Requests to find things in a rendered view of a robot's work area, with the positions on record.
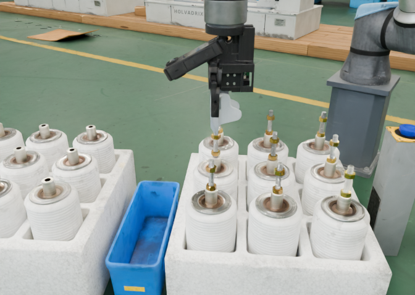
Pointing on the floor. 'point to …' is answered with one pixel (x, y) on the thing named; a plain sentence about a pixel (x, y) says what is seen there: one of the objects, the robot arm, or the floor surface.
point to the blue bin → (144, 240)
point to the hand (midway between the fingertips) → (212, 127)
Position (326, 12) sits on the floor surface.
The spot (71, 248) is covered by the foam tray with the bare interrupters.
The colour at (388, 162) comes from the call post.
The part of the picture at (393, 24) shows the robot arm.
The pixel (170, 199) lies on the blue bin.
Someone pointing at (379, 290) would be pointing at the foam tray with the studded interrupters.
